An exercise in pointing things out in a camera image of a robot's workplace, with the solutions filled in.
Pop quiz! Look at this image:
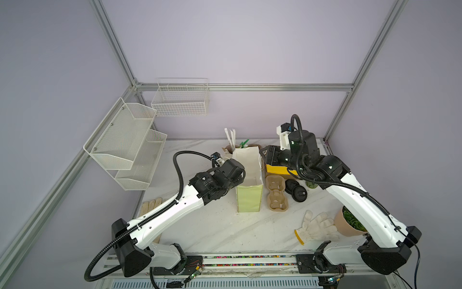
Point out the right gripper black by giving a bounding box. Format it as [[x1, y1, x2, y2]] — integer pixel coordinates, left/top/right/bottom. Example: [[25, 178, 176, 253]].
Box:
[[254, 144, 303, 173]]

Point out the white and green paper bag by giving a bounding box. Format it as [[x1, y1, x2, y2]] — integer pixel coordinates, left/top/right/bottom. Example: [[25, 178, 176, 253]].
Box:
[[232, 146, 263, 213]]

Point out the single brown pulp cup carrier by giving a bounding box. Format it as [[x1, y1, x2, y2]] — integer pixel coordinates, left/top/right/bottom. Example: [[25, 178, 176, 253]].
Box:
[[265, 175, 288, 212]]

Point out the green paper cup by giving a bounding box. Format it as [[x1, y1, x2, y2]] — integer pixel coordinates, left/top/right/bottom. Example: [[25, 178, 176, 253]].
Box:
[[305, 181, 318, 189]]

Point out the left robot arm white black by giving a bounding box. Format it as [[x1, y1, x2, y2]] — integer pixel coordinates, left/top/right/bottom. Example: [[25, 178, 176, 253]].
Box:
[[112, 159, 245, 278]]

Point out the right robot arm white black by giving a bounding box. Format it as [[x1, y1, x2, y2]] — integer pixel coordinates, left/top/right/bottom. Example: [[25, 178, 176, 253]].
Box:
[[259, 145, 422, 275]]

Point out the yellow napkin stack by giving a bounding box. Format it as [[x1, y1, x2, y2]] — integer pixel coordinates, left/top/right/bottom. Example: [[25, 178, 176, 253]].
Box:
[[265, 164, 298, 177]]

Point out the cardboard box of napkins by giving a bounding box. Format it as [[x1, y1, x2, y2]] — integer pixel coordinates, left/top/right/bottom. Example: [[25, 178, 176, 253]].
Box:
[[265, 164, 298, 179]]

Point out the stack of black cup lids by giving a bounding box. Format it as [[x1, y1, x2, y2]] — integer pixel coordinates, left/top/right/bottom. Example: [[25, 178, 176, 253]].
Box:
[[285, 179, 308, 202]]

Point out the white work glove right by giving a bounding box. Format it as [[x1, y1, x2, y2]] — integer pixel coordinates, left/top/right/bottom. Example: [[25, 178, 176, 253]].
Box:
[[294, 210, 340, 245]]

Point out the tan bowl with green plant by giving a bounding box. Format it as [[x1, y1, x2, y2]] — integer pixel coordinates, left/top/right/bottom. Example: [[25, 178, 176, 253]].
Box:
[[334, 206, 368, 237]]

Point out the white two-tier mesh shelf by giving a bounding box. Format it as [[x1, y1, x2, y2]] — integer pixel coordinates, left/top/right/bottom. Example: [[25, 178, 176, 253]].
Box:
[[83, 99, 167, 191]]

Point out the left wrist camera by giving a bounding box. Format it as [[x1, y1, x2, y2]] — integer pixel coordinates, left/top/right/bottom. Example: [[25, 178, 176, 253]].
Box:
[[211, 152, 222, 167]]

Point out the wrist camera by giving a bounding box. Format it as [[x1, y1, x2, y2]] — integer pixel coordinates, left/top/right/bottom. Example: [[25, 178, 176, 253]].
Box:
[[276, 123, 292, 151], [211, 152, 222, 167]]

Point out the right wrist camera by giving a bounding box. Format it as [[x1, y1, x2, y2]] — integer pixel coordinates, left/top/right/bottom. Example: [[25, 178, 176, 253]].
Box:
[[276, 123, 292, 151]]

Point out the white wire basket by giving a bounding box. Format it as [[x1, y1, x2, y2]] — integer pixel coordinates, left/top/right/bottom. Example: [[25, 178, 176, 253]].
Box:
[[151, 78, 209, 117]]

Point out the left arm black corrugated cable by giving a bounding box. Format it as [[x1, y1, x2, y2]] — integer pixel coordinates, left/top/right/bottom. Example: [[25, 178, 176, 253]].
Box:
[[83, 151, 221, 289]]

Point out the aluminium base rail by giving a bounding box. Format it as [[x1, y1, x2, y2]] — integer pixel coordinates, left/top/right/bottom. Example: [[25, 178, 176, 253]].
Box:
[[99, 250, 401, 279]]

